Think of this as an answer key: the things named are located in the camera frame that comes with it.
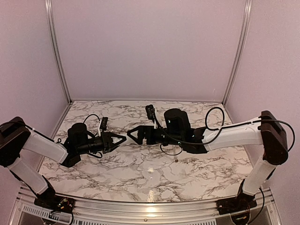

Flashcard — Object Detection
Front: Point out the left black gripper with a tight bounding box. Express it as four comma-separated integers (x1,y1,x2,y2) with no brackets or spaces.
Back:
76,131,127,155

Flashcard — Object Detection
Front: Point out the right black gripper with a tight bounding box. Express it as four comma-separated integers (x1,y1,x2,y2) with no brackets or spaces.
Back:
127,125,183,146

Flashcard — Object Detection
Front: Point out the white remote control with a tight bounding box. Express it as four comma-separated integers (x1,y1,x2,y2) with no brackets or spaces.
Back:
112,137,122,144

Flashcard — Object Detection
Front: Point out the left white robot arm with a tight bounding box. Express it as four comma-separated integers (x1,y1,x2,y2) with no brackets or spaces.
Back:
0,117,127,209

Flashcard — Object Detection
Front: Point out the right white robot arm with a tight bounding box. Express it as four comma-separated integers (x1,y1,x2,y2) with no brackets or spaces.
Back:
127,105,290,210

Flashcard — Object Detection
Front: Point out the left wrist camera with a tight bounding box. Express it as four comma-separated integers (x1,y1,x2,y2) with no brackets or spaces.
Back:
97,117,108,136

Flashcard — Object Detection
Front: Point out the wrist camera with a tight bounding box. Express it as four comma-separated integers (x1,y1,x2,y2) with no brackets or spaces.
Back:
97,117,108,136
145,105,158,128

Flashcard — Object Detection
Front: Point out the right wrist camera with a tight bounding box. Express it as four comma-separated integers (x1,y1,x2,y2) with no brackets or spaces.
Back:
145,105,158,128

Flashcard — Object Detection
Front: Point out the front aluminium rail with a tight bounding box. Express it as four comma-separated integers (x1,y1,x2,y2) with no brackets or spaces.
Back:
9,186,282,225

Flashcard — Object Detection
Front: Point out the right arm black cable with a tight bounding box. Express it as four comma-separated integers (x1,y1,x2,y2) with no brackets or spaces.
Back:
153,106,296,155

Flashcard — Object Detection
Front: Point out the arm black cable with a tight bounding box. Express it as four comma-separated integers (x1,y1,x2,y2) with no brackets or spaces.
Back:
0,113,101,143
153,106,296,155

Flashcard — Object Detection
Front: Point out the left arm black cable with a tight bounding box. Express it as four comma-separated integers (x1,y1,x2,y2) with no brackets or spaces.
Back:
0,113,101,143

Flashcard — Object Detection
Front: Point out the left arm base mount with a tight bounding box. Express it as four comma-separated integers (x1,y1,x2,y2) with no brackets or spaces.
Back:
34,193,75,213

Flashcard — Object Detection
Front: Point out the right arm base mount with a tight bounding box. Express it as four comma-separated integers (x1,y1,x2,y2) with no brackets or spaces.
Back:
216,180,257,215

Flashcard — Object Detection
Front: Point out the left aluminium frame post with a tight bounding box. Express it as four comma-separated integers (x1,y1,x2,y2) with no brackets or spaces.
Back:
45,0,72,105

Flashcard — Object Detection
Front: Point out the aluminium frame post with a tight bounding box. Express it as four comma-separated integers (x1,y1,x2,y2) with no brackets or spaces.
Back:
45,0,72,105
222,0,253,107

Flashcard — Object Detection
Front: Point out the right aluminium frame post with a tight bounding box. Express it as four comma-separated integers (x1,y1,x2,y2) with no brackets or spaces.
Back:
222,0,253,107

